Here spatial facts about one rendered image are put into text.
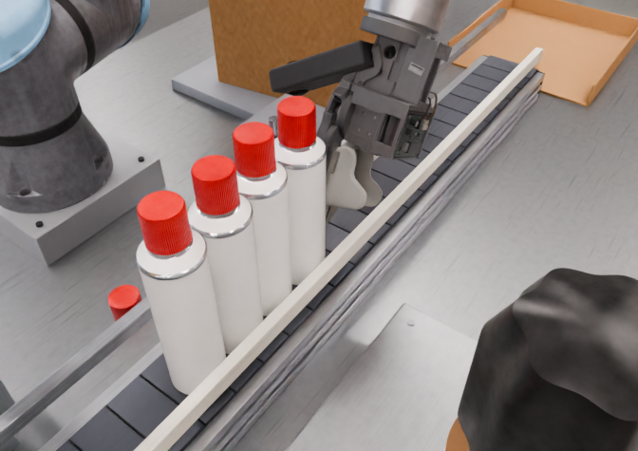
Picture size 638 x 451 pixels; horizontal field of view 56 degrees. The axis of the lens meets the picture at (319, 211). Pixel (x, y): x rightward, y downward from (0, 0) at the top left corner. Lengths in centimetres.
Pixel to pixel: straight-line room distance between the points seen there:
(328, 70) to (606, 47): 78
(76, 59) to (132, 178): 16
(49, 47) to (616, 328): 62
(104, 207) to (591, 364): 66
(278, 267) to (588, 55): 84
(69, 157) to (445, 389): 49
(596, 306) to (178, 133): 78
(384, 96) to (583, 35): 81
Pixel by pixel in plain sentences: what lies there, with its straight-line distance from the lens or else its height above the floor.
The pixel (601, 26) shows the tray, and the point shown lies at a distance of 136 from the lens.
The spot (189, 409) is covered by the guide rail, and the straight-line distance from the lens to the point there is 52.
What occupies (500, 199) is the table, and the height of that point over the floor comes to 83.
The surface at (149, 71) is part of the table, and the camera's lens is 114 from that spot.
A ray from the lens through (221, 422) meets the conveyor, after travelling 55.
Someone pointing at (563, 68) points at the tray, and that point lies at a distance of 118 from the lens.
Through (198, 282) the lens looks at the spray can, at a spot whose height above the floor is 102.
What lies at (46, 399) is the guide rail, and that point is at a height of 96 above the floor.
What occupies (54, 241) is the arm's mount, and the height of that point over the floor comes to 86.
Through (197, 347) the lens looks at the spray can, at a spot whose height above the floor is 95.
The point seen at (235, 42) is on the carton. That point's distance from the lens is 98.
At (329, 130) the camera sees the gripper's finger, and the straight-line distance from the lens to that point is 57.
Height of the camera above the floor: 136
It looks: 42 degrees down
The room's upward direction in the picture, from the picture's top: straight up
